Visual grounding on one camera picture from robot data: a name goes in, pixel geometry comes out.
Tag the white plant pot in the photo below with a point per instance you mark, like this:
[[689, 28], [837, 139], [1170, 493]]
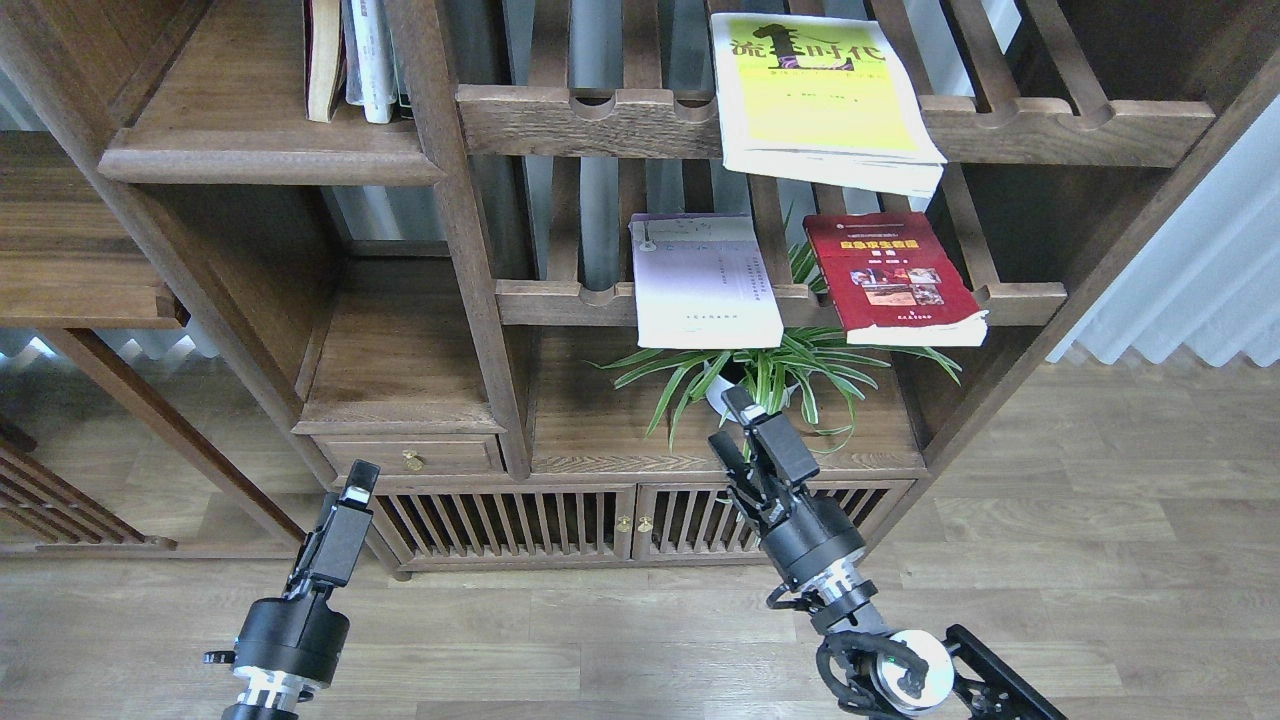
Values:
[[734, 373]]

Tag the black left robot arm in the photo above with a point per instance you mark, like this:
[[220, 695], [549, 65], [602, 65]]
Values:
[[266, 697]]

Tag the white curtain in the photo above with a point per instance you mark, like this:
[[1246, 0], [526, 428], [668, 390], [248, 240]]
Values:
[[1207, 284]]

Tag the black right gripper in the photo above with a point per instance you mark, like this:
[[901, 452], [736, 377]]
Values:
[[810, 540]]

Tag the pale purple book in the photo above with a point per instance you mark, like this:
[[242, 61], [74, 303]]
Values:
[[700, 282]]

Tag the wooden side shelf unit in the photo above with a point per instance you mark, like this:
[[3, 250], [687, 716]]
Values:
[[123, 437]]

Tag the green spider plant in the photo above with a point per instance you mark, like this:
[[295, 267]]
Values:
[[834, 377]]

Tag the tan spine upright book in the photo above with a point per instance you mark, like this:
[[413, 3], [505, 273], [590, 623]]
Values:
[[324, 69]]

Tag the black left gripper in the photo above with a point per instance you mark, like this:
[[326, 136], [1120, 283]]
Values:
[[297, 634]]

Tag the yellow cover book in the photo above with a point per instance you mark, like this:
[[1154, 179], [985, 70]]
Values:
[[818, 99]]

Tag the brass drawer knob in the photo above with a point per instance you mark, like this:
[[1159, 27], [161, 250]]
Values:
[[412, 461]]

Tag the dark wooden bookshelf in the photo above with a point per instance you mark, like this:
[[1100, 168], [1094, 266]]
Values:
[[448, 283]]

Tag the green spine upright book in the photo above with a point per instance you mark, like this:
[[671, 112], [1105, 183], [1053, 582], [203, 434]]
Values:
[[403, 99]]

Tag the red cover book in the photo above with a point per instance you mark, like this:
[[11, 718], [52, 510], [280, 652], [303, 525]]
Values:
[[892, 283]]

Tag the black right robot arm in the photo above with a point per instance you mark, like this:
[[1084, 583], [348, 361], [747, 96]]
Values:
[[872, 669]]

